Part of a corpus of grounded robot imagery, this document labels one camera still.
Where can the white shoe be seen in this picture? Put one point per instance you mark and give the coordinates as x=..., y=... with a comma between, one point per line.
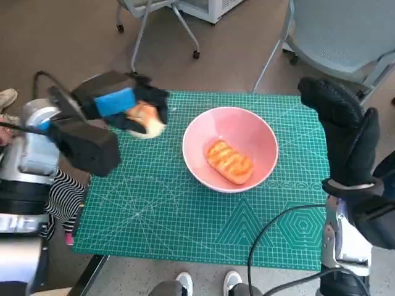
x=7, y=98

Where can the dark grey knee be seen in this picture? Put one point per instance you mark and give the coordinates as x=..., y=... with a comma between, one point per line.
x=248, y=291
x=166, y=290

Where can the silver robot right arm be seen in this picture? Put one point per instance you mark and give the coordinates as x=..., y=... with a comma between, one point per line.
x=342, y=246

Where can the grey chair with casters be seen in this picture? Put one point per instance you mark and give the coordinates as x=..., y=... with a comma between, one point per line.
x=140, y=34

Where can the black gloved robot right hand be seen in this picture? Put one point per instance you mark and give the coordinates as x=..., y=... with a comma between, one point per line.
x=348, y=138

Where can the pink bowl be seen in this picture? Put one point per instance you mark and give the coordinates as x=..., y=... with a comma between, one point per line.
x=247, y=129

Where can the round toy bread bun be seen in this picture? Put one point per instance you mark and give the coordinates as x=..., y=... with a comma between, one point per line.
x=143, y=112

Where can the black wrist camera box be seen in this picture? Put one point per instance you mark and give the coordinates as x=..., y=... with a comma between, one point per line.
x=86, y=148
x=379, y=222

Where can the white sneaker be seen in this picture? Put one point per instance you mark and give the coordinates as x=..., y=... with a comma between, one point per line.
x=184, y=282
x=232, y=282

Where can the white appliance cabinet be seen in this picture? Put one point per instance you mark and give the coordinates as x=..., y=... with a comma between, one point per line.
x=210, y=9

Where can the grey mesh seat chair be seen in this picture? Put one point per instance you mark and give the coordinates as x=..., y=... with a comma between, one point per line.
x=339, y=37

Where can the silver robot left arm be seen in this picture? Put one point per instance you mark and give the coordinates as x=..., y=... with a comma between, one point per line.
x=31, y=160

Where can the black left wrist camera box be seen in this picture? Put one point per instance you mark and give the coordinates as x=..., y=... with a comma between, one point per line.
x=86, y=148

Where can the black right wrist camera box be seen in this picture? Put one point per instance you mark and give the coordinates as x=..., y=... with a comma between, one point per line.
x=379, y=222

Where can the oblong striped toy bread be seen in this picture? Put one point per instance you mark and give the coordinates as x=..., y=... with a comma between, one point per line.
x=230, y=161

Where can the bare black robot left hand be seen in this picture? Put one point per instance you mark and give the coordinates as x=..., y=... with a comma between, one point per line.
x=114, y=101

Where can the green cutting mat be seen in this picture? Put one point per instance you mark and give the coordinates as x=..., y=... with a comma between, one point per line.
x=154, y=200

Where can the person in striped clothing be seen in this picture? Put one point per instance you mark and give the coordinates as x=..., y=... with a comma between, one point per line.
x=61, y=197

